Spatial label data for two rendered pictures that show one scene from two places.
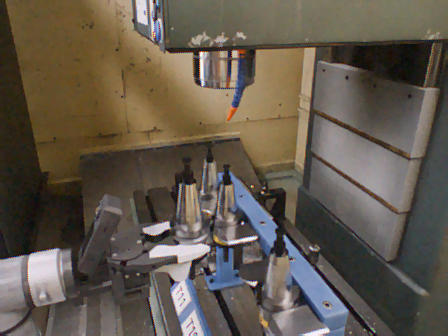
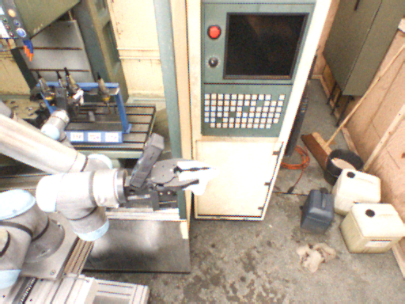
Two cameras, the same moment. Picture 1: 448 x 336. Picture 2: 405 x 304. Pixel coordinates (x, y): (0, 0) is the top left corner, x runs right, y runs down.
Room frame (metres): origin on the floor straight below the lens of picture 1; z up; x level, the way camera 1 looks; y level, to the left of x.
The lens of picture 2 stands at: (-0.57, 0.96, 1.98)
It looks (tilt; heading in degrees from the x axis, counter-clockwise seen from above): 45 degrees down; 290
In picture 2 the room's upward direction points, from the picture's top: straight up
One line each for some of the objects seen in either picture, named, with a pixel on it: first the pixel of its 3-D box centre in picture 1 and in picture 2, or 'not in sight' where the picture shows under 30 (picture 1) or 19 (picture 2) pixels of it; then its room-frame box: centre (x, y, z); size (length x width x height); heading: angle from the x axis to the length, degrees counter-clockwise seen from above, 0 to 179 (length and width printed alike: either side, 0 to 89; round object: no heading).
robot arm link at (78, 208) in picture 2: not in sight; (71, 191); (-0.20, 0.75, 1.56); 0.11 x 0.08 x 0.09; 28
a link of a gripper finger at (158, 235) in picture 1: (171, 240); not in sight; (0.51, 0.08, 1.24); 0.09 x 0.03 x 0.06; 122
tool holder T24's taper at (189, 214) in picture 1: (188, 201); (70, 81); (0.49, 0.05, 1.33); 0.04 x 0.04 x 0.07
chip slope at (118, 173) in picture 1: (178, 193); not in sight; (1.59, 0.20, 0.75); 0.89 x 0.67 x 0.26; 108
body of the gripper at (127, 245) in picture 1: (109, 268); (66, 110); (0.45, 0.17, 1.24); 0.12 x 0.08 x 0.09; 108
